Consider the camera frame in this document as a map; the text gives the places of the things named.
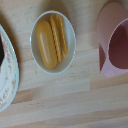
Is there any smooth yellow hot dog bun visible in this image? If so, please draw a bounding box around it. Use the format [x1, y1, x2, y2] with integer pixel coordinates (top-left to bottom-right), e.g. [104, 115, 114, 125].
[35, 19, 59, 70]

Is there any ridged orange sausage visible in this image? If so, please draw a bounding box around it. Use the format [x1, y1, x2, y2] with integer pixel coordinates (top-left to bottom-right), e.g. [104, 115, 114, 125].
[49, 13, 69, 63]

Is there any floral rimmed white plate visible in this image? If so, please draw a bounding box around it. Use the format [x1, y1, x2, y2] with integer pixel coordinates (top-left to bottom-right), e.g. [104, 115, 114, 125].
[0, 24, 20, 113]

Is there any pink cup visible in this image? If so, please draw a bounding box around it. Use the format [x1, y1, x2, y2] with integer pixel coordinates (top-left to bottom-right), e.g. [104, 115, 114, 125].
[96, 1, 128, 79]

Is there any white oval bowl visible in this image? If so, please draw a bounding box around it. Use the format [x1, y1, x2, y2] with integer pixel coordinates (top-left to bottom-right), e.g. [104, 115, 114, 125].
[29, 10, 77, 75]

